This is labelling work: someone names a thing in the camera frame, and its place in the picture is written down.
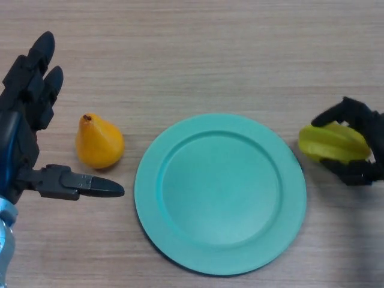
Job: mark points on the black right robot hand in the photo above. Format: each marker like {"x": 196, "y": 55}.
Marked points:
{"x": 372, "y": 135}

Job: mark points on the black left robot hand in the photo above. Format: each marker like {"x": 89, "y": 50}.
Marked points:
{"x": 18, "y": 135}

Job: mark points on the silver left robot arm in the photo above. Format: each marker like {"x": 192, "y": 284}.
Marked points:
{"x": 6, "y": 240}

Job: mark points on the teal green round plate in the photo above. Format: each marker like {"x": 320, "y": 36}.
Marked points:
{"x": 220, "y": 195}

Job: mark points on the orange yellow pear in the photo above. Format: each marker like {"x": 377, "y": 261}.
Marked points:
{"x": 99, "y": 144}

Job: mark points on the yellow starfruit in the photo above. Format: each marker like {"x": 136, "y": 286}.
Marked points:
{"x": 333, "y": 144}

